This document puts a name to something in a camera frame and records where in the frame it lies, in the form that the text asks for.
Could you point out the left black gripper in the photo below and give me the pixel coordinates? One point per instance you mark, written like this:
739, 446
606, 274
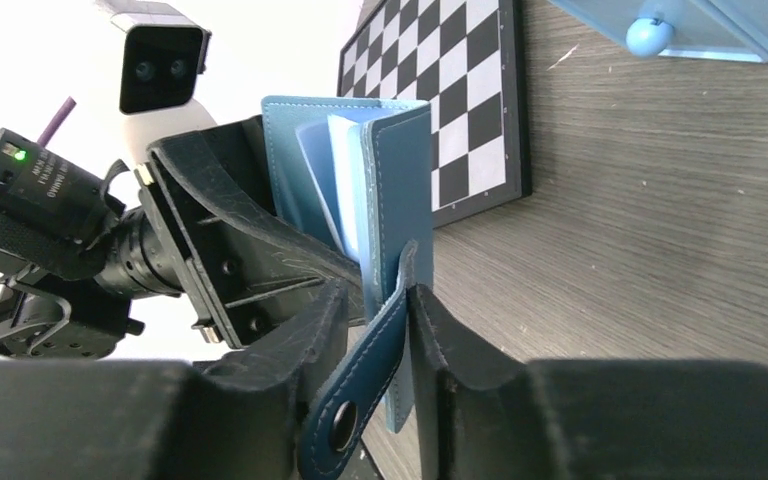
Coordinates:
74, 258

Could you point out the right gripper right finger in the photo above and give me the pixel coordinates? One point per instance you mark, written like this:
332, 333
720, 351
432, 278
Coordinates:
484, 415

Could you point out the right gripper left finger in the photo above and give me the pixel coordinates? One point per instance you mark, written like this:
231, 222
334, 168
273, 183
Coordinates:
242, 417

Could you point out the black white chessboard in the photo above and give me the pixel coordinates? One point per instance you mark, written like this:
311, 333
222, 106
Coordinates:
465, 58

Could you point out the blue compartment organizer tray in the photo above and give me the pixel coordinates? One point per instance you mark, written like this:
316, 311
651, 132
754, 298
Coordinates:
726, 30

